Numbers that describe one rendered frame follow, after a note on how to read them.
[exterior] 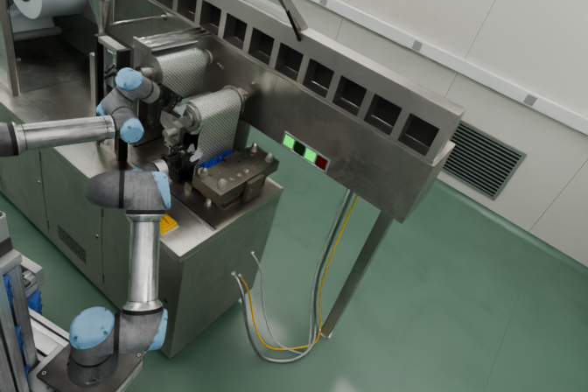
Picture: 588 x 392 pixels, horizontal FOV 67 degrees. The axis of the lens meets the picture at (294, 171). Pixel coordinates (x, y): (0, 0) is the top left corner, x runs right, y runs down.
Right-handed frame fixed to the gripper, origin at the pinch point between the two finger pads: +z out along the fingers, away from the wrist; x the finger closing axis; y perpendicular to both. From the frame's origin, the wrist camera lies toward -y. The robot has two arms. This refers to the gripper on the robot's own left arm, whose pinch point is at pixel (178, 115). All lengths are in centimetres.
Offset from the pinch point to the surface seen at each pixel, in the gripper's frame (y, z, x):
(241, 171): -5.6, 29.3, -22.6
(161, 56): 16.3, -3.6, 20.9
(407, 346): -42, 147, -124
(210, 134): 0.8, 13.8, -8.2
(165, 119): -4.7, 9.0, 11.4
